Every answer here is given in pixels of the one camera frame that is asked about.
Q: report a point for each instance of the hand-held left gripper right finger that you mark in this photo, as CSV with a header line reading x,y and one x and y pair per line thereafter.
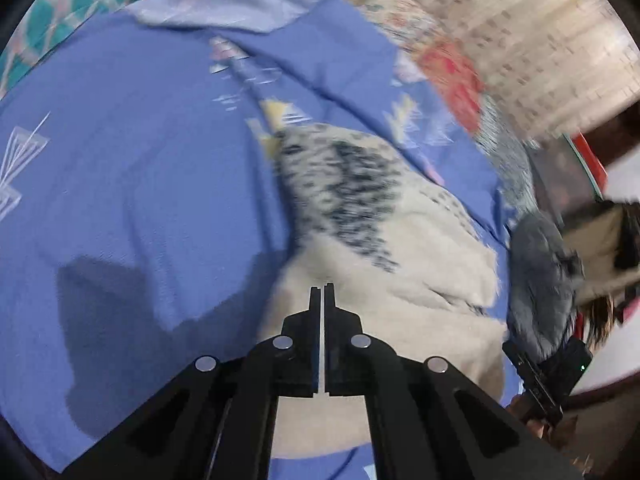
x,y
345,350

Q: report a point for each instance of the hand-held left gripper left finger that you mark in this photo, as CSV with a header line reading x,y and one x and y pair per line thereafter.
x,y
300,350

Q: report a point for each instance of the white fleece spotted garment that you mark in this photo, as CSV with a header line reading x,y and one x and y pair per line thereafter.
x,y
400,270

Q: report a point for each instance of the person's right hand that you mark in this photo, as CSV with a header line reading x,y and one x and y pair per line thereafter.
x,y
520,406

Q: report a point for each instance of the grey padded jacket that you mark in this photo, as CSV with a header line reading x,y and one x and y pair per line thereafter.
x,y
540,285

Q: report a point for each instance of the red edged board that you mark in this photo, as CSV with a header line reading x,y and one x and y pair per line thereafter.
x,y
589,160

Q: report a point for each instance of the blue printed bed sheet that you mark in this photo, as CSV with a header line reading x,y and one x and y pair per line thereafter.
x,y
125,185

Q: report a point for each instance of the red floral quilt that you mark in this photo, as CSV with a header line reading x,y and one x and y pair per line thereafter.
x,y
450,70

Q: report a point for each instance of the beige curtain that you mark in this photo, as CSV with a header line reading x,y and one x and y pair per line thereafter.
x,y
540,35

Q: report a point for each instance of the teal patterned blanket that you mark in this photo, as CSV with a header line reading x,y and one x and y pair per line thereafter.
x,y
65,5

